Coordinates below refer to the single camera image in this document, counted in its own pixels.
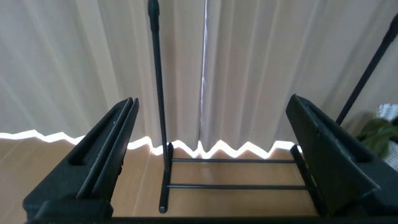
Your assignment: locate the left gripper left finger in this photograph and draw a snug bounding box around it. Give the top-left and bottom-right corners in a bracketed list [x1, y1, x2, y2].
[22, 96, 140, 218]

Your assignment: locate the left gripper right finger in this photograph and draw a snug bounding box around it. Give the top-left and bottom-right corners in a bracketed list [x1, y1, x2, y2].
[285, 93, 398, 217]

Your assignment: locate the white laundry basket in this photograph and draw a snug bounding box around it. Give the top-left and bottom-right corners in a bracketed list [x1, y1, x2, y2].
[375, 103, 398, 171]

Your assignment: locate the black clothes rack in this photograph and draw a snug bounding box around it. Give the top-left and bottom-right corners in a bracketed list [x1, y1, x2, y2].
[147, 0, 398, 216]

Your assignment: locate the green garment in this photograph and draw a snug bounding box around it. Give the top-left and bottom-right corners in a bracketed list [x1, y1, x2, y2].
[356, 117, 398, 159]

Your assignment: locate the beige curtain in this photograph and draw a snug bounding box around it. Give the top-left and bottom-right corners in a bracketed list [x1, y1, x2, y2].
[0, 0, 398, 154]

